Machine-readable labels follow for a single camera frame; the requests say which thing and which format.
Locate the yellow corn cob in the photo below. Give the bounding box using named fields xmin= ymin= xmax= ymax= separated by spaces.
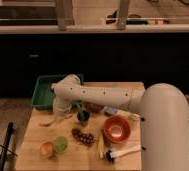
xmin=97 ymin=132 xmax=105 ymax=159

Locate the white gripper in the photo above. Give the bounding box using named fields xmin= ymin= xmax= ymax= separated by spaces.
xmin=53 ymin=97 xmax=72 ymax=117

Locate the red-brown bowl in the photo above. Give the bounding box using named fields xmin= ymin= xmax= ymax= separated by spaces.
xmin=103 ymin=116 xmax=131 ymax=144

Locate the green plastic tray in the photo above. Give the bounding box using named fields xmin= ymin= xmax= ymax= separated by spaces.
xmin=30 ymin=74 xmax=85 ymax=111

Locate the green round fruit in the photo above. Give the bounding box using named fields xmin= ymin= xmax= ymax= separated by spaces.
xmin=53 ymin=136 xmax=68 ymax=153

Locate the black tripod stand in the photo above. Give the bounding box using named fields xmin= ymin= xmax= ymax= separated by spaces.
xmin=0 ymin=122 xmax=17 ymax=171

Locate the black white brush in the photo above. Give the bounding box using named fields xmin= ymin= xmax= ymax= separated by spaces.
xmin=106 ymin=145 xmax=141 ymax=163

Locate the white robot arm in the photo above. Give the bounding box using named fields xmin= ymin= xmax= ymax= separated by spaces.
xmin=53 ymin=74 xmax=189 ymax=171

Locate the grey small block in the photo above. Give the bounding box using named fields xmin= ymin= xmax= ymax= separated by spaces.
xmin=104 ymin=107 xmax=117 ymax=116

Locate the purple grape bunch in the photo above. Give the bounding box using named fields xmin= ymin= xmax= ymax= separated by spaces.
xmin=72 ymin=128 xmax=94 ymax=146

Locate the orange peach fruit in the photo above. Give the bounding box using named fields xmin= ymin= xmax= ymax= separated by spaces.
xmin=40 ymin=142 xmax=53 ymax=158

